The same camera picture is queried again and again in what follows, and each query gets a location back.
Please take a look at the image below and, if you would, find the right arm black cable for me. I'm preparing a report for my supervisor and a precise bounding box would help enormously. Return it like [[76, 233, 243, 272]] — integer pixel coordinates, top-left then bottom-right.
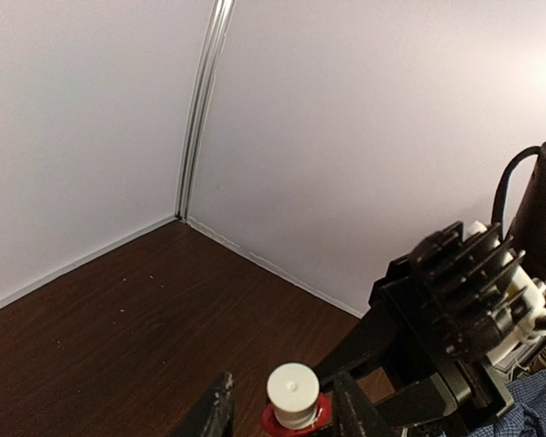
[[490, 145, 542, 227]]

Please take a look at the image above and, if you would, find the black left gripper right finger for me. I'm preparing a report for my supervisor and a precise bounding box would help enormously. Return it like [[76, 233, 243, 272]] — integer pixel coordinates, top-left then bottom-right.
[[331, 372, 391, 437]]

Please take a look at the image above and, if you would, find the right aluminium corner post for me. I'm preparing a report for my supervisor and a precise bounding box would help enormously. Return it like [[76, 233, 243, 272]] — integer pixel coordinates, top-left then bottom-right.
[[175, 0, 236, 222]]

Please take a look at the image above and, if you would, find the red nail polish bottle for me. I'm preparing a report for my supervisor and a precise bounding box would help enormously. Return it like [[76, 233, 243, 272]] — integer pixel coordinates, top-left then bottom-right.
[[261, 393, 331, 437]]

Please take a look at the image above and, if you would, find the blue checked shirt forearm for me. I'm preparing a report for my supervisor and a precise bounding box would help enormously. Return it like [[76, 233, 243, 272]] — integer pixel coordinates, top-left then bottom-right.
[[470, 370, 546, 437]]

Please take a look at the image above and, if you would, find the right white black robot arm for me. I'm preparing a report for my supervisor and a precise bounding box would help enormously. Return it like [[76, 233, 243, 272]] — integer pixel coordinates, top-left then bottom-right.
[[314, 142, 546, 436]]

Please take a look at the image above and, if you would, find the white nail polish cap brush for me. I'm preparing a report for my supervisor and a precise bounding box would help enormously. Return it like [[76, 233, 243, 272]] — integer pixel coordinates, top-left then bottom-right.
[[266, 362, 319, 412]]

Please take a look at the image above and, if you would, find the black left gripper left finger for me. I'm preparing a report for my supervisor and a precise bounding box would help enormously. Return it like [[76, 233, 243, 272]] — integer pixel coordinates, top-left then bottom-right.
[[177, 371, 235, 437]]

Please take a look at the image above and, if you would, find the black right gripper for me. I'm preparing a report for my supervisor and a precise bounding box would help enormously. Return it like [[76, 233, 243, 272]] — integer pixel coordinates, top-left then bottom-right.
[[316, 273, 514, 436]]

